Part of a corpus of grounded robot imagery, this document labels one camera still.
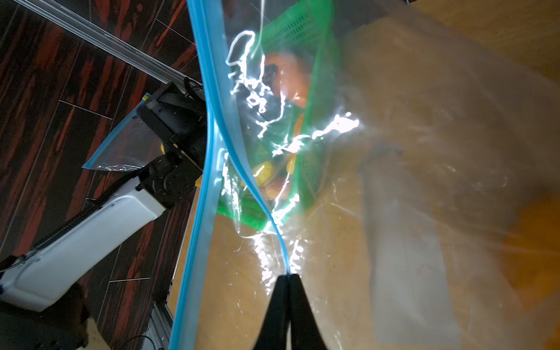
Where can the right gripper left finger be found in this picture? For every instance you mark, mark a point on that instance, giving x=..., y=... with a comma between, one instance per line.
x=273, y=333

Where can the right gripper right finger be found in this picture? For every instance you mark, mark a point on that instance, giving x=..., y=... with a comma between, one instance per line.
x=305, y=333

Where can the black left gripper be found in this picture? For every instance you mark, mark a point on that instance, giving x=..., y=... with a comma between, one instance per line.
x=179, y=121

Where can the clear zip-top bag blue zipper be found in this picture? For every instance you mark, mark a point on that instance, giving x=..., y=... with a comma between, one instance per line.
x=131, y=145

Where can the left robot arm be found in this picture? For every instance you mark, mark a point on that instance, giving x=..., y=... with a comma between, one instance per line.
x=42, y=303

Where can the red mango bottom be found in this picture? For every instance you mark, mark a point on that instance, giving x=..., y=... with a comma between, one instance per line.
x=292, y=79

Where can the green plastic basket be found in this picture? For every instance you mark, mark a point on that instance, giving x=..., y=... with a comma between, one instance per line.
x=285, y=145

